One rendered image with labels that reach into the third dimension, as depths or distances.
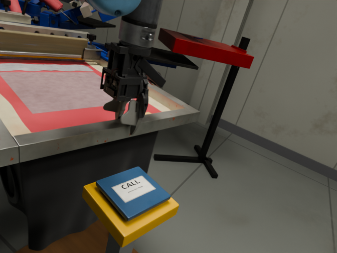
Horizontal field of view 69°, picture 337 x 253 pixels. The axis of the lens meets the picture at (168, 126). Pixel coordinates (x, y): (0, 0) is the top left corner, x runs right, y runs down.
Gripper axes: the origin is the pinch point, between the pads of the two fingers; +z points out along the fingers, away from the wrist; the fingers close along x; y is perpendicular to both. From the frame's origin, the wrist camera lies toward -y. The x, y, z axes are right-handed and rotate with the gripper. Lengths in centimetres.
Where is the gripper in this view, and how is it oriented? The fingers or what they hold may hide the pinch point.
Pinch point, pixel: (127, 123)
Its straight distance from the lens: 64.1
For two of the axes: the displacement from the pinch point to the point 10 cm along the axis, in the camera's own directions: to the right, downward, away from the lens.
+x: 6.8, 4.7, -5.6
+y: -6.9, 1.6, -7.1
